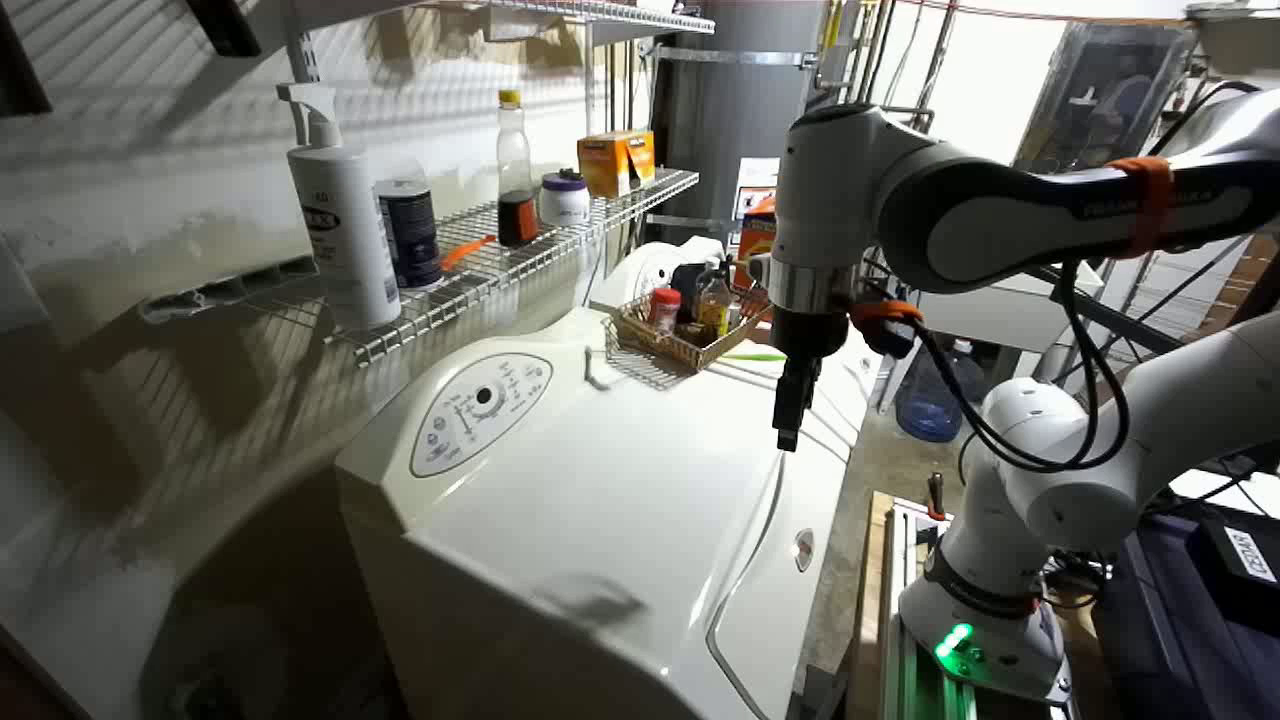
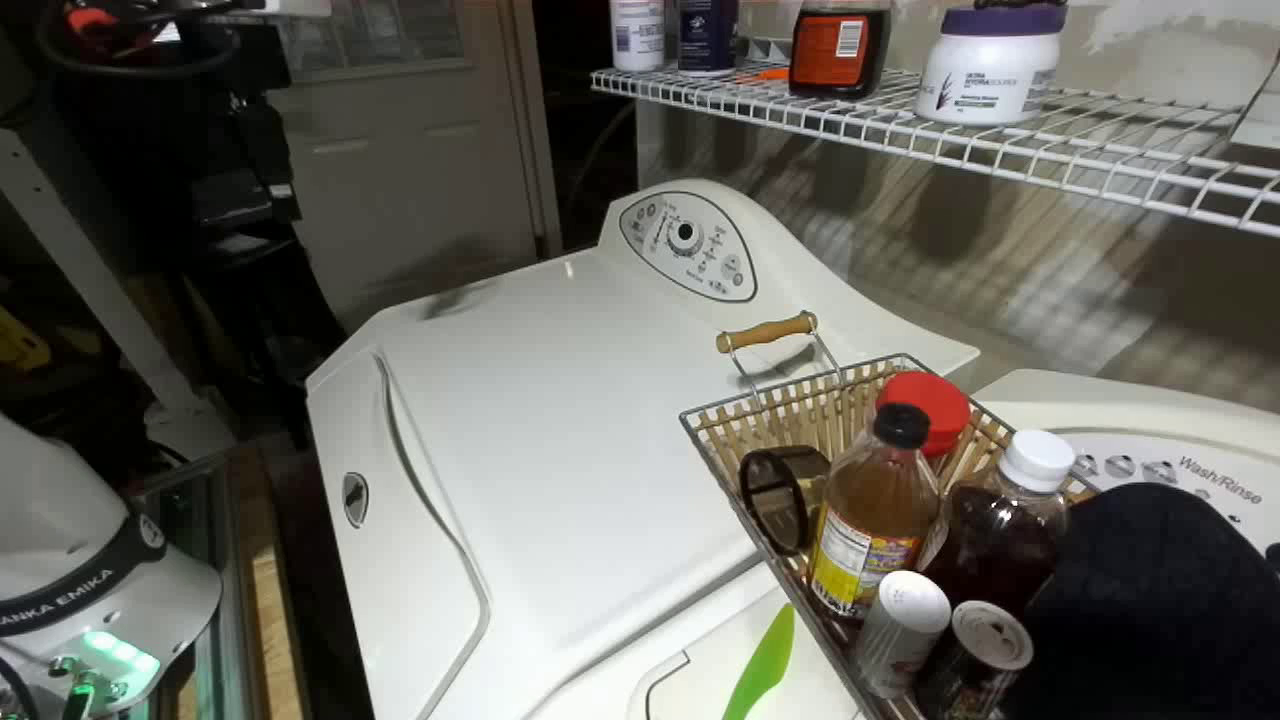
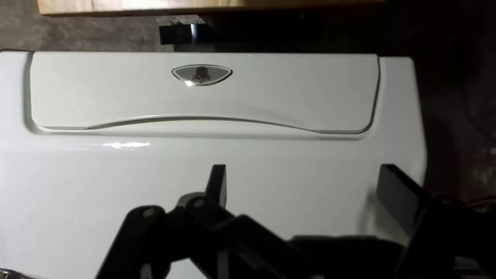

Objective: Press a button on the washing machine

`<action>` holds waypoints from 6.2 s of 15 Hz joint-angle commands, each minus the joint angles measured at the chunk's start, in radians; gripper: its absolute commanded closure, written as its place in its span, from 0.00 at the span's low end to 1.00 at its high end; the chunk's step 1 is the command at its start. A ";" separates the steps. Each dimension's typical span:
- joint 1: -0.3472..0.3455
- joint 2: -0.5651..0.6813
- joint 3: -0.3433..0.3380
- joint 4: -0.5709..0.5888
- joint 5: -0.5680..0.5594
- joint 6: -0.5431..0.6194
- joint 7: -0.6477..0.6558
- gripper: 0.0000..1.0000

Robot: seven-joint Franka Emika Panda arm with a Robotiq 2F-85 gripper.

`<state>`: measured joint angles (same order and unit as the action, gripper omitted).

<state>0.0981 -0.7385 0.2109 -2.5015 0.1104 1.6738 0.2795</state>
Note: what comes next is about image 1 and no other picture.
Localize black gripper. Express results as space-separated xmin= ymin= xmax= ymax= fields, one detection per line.
xmin=767 ymin=305 xmax=851 ymax=456

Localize white washing machine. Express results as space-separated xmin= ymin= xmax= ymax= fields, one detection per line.
xmin=333 ymin=232 xmax=889 ymax=720

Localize woven basket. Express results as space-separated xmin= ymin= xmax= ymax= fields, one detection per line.
xmin=606 ymin=284 xmax=775 ymax=381

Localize blue water jug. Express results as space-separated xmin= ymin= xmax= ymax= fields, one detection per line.
xmin=890 ymin=334 xmax=993 ymax=448

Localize red lid jar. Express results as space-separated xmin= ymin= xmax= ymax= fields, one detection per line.
xmin=643 ymin=284 xmax=688 ymax=339

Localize wooden board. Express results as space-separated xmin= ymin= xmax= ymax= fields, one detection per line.
xmin=842 ymin=489 xmax=938 ymax=720

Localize white plastic bag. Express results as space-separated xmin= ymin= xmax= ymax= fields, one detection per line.
xmin=588 ymin=232 xmax=733 ymax=321

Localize small orange box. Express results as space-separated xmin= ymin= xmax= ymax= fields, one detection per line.
xmin=623 ymin=127 xmax=665 ymax=188

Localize white jar dark lid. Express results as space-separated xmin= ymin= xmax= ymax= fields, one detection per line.
xmin=534 ymin=169 xmax=597 ymax=235

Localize large orange box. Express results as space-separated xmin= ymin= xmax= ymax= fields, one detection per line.
xmin=570 ymin=133 xmax=634 ymax=203

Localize grey water heater tank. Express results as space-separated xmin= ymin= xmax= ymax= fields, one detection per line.
xmin=648 ymin=0 xmax=831 ymax=232

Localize flat orange item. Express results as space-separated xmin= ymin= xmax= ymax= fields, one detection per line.
xmin=435 ymin=232 xmax=500 ymax=281

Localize clear bottle yellow cap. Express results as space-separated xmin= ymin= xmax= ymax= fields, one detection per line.
xmin=493 ymin=84 xmax=544 ymax=252

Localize dark blue bin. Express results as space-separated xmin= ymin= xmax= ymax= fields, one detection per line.
xmin=1092 ymin=500 xmax=1280 ymax=720

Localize grey framed panel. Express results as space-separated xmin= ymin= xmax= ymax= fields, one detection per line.
xmin=1020 ymin=21 xmax=1193 ymax=176

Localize black box white label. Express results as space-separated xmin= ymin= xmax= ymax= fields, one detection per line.
xmin=1179 ymin=506 xmax=1280 ymax=632

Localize white pump bottle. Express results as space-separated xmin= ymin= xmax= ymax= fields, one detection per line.
xmin=275 ymin=78 xmax=407 ymax=334

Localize orange strap at wrist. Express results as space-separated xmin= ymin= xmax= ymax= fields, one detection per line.
xmin=848 ymin=296 xmax=927 ymax=339

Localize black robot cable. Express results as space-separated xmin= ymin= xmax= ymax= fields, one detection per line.
xmin=916 ymin=254 xmax=1137 ymax=480

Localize white wire shelf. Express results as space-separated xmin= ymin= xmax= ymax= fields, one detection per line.
xmin=132 ymin=162 xmax=703 ymax=371

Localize orange strap on arm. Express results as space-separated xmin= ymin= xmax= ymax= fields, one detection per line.
xmin=1108 ymin=151 xmax=1179 ymax=259

